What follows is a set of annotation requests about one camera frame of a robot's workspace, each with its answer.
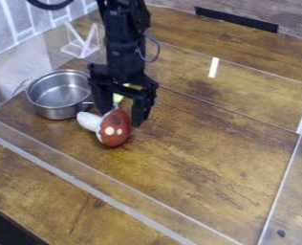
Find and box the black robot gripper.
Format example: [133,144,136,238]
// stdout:
[89,39,160,127]

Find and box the red toy mushroom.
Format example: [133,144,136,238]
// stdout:
[77,109,133,147]

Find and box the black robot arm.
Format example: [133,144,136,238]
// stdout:
[89,0,160,127]

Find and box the small silver pot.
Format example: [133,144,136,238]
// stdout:
[25,69,96,121]

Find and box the spoon with yellow-green handle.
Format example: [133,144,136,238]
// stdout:
[113,94,125,109]

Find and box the clear acrylic triangle bracket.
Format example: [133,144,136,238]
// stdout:
[61,22,101,58]

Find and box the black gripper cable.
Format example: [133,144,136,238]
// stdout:
[137,32,164,64]

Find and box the black bar on wall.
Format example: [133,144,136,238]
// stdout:
[195,7,279,33]

